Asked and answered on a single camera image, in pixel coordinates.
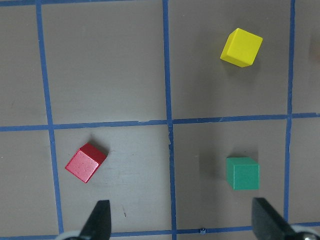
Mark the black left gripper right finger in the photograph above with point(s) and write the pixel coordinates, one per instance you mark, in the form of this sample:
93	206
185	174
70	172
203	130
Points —
268	224

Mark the green wooden block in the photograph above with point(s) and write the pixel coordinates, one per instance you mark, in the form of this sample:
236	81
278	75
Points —
242	173

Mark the red wooden block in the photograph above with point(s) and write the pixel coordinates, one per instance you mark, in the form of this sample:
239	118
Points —
85	162

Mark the yellow wooden block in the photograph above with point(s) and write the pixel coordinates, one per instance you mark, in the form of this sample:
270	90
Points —
241	48

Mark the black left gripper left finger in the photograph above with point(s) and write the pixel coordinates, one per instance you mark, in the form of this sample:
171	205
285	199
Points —
98	225

